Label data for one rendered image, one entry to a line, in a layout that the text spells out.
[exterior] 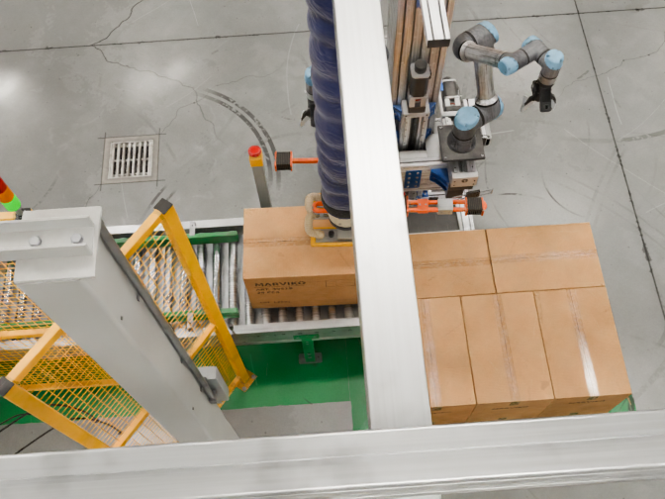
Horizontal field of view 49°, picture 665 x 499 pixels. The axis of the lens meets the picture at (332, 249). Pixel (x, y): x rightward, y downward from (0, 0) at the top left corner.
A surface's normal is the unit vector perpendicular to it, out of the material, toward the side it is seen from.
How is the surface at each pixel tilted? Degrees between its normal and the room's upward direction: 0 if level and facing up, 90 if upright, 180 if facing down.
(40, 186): 0
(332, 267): 0
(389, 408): 0
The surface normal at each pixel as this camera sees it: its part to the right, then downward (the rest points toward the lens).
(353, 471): -0.02, -0.44
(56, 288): 0.07, 0.89
